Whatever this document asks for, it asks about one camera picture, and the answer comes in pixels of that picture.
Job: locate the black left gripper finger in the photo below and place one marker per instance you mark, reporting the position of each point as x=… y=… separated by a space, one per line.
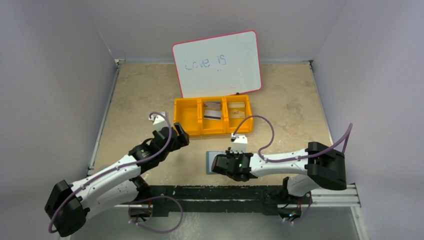
x=183 y=139
x=179 y=129

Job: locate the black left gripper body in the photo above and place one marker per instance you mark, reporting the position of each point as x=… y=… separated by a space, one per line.
x=175 y=137

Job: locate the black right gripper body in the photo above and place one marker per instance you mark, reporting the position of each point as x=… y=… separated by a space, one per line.
x=224 y=162

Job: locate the blue leather card holder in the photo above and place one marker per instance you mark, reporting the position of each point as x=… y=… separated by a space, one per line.
x=210 y=156

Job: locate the white VIP card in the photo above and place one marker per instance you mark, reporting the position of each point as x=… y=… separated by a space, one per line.
x=212 y=115

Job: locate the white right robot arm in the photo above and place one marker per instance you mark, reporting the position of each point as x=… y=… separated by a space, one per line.
x=316 y=166

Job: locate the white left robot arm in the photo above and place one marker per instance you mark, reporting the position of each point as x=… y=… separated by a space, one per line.
x=70 y=205

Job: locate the cards in right bin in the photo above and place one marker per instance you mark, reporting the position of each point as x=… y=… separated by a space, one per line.
x=236 y=110

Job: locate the yellow left bin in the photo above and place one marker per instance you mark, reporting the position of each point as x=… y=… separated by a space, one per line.
x=186 y=113

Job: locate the yellow middle bin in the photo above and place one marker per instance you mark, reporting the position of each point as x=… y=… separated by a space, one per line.
x=213 y=127

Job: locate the pink framed whiteboard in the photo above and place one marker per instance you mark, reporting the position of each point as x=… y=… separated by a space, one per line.
x=221 y=65

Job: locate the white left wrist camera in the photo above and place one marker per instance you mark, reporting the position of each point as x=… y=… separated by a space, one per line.
x=159 y=121

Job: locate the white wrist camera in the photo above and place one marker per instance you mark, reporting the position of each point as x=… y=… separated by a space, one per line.
x=159 y=121
x=239 y=143

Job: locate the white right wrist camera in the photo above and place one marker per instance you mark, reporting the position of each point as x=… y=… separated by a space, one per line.
x=239 y=143

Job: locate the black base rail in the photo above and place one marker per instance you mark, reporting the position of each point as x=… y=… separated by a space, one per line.
x=269 y=200

